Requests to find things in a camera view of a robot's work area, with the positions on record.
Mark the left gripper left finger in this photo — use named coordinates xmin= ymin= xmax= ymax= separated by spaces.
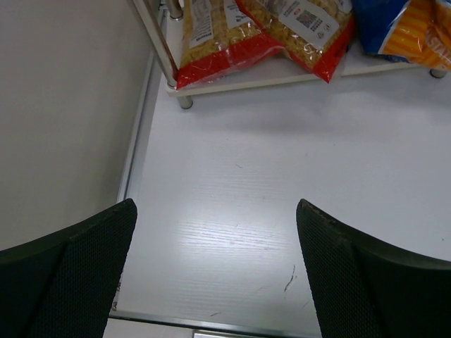
xmin=1 ymin=199 xmax=137 ymax=337

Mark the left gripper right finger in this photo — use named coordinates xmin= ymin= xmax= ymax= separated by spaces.
xmin=296 ymin=199 xmax=450 ymax=337

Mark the blue and orange pasta bag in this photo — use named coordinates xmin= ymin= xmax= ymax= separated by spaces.
xmin=352 ymin=0 xmax=450 ymax=72

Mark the white two-tier shelf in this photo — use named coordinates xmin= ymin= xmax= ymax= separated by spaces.
xmin=132 ymin=0 xmax=451 ymax=109

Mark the red macaroni bag right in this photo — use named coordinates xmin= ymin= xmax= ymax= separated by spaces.
xmin=237 ymin=0 xmax=356 ymax=82

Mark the red macaroni bag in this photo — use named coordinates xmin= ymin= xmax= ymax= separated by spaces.
xmin=237 ymin=0 xmax=356 ymax=82
xmin=176 ymin=0 xmax=283 ymax=89

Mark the red macaroni bag left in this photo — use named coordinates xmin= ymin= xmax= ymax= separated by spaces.
xmin=176 ymin=0 xmax=283 ymax=89

